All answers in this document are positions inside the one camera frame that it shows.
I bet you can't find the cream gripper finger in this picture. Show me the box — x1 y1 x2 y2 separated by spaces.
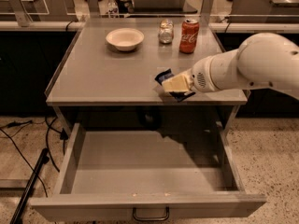
175 69 193 82
162 75 193 93

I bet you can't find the clear glass jar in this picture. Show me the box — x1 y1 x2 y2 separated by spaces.
158 19 174 44

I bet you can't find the dark metal drawer handle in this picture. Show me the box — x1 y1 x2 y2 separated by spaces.
133 207 170 222

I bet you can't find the grey cabinet table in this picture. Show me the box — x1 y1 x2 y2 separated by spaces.
47 18 248 137

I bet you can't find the red coca-cola can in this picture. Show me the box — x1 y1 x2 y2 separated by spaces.
179 19 199 54

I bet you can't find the white bowl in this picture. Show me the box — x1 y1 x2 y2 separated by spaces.
106 28 144 51

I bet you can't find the black bar on floor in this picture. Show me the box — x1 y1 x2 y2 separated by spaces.
9 148 49 224

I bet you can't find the blue rxbar blueberry wrapper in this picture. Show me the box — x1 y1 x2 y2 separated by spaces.
155 69 195 102

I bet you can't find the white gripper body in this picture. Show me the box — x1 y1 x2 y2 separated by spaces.
192 53 238 92

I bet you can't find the black floor cable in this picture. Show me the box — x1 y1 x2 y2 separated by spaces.
0 115 68 198

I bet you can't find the clear water bottle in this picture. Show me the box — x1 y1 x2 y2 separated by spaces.
107 0 119 18

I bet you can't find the grey open drawer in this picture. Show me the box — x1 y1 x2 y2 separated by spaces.
30 128 266 221

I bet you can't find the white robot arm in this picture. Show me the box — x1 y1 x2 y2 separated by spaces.
162 33 299 99

